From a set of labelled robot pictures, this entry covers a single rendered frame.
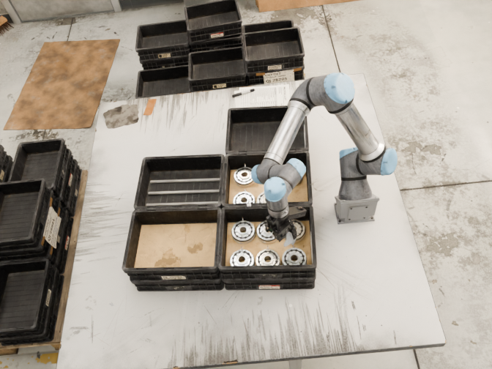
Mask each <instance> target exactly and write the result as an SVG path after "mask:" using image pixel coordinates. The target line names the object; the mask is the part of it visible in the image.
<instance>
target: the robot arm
mask: <svg viewBox="0 0 492 369"><path fill-rule="evenodd" d="M354 94H355V89H354V83H353V81H352V79H351V78H350V77H349V76H348V75H347V74H345V73H341V72H338V73H336V72H334V73H330V74H328V75H321V76H317V77H312V78H308V79H307V80H305V81H303V82H302V83H301V84H300V85H299V86H298V87H297V89H296V90H295V92H294V93H293V94H292V96H291V98H290V100H289V101H288V104H287V106H288V110H287V111H286V114H285V116H284V117H283V120H282V122H281V123H280V126H279V128H278V129H277V132H276V133H275V137H274V138H273V140H272V142H271V144H270V146H269V148H268V150H267V152H266V154H265V156H264V158H263V160H262V162H261V164H258V165H255V166H254V167H253V169H252V171H251V177H252V180H253V181H254V182H255V183H257V184H260V185H264V195H265V198H266V203H267V208H268V212H269V215H268V216H267V217H266V224H265V227H266V232H268V231H270V232H271V233H272V232H273V233H272V236H275V238H276V239H277V240H279V242H280V241H281V240H282V239H284V238H285V237H286V241H285V242H284V244H283V245H284V247H286V246H288V245H290V244H292V245H293V244H294V243H295V241H296V238H297V231H296V229H295V227H294V224H293V222H292V221H291V220H293V219H296V218H298V217H303V216H305V214H306V211H307V210H306V209H304V208H303V207H302V206H300V205H298V206H293V207H288V196H289V194H290V193H291V191H292V190H293V189H294V188H295V186H296V185H297V183H298V182H299V181H300V179H302V177H303V175H304V174H305V172H306V167H305V166H304V164H303V162H301V161H300V160H298V159H295V158H292V159H290V160H289V161H288V162H287V163H286V164H285V165H283V162H284V160H285V158H286V155H287V154H288V151H289V149H290V148H291V145H292V143H293V141H294V139H295V137H296V135H297V133H298V131H299V128H300V126H301V124H302V122H303V120H304V118H305V117H306V116H307V115H309V113H310V111H311V110H312V109H313V108H315V107H316V106H324V107H325V108H326V110H327V111H328V112H329V113H330V114H334V115H335V116H336V117H337V119H338V121H339V122H340V123H341V125H342V126H343V128H344V129H345V131H346V132H347V133H348V135H349V137H350V138H351V140H352V141H353V142H354V144H355V146H356V147H352V148H348V149H342V150H340V152H339V161H340V178H341V183H340V189H339V193H338V198H339V199H340V200H346V201H353V200H362V199H366V198H371V197H372V190H371V188H370V185H369V184H368V180H367V175H382V176H384V175H390V174H392V173H393V172H394V170H395V169H396V166H397V162H398V156H397V153H396V151H395V150H394V149H393V148H387V147H386V146H385V145H384V143H383V142H382V141H380V140H377V139H376V137H375V135H374V134H373V133H372V131H371V129H370V128H369V126H368V125H367V123H366V121H365V120H364V119H363V117H362V115H361V113H360V112H359V111H358V109H357V107H356V105H355V104H354V103H353V101H354ZM267 227H268V229H267Z"/></svg>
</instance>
